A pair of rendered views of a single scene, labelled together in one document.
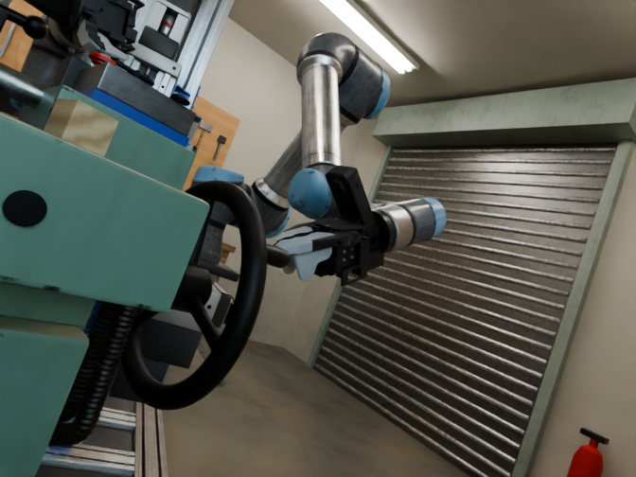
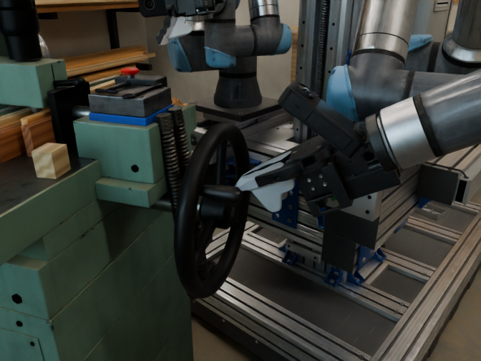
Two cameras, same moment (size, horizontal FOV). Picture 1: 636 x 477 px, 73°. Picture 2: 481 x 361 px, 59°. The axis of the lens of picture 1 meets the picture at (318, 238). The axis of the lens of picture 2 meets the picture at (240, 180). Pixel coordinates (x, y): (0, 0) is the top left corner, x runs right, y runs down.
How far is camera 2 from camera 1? 0.59 m
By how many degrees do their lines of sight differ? 68
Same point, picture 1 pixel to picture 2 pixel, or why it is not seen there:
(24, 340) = (16, 268)
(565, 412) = not seen: outside the picture
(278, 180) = (460, 31)
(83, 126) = (39, 162)
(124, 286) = not seen: outside the picture
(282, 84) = not seen: outside the picture
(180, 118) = (135, 107)
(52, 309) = (33, 253)
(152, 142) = (121, 132)
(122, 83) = (98, 103)
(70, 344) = (31, 271)
